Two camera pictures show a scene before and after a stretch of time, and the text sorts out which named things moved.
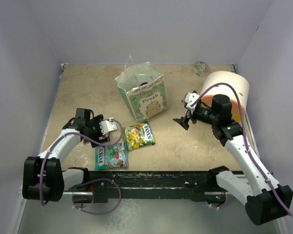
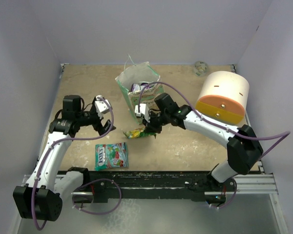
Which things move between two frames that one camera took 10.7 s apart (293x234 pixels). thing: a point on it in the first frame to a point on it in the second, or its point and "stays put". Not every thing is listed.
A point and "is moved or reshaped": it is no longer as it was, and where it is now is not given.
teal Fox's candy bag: x=115 y=156 stays put
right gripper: x=184 y=121 to x=150 y=127
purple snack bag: x=106 y=138 to x=135 y=87
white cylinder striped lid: x=238 y=82 stays put
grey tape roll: x=201 y=68 stays put
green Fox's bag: x=138 y=136 is moved or reshaped
